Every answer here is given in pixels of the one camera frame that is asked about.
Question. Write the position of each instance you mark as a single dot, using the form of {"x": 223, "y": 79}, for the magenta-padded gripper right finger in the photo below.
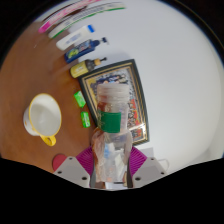
{"x": 150, "y": 170}

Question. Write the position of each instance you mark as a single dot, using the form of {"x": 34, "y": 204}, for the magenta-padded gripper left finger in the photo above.
{"x": 71, "y": 170}

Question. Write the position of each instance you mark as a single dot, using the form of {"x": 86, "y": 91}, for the clear plastic bottle white cap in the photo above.
{"x": 111, "y": 123}

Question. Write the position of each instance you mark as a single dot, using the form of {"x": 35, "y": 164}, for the flat round red coaster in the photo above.
{"x": 58, "y": 161}

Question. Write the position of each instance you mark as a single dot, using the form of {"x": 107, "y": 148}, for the framed group photo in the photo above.
{"x": 136, "y": 100}

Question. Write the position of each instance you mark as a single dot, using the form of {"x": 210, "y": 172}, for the amber pump bottle yellow label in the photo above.
{"x": 81, "y": 68}

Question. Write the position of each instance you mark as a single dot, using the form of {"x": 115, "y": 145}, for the dark blue pump bottle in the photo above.
{"x": 80, "y": 50}

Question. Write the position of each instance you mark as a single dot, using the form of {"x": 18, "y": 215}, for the white bottle blue cap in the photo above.
{"x": 71, "y": 38}

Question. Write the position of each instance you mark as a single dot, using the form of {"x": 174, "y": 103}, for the white and green book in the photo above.
{"x": 83, "y": 17}

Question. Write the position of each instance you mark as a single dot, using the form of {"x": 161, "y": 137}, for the pink and white book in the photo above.
{"x": 63, "y": 13}

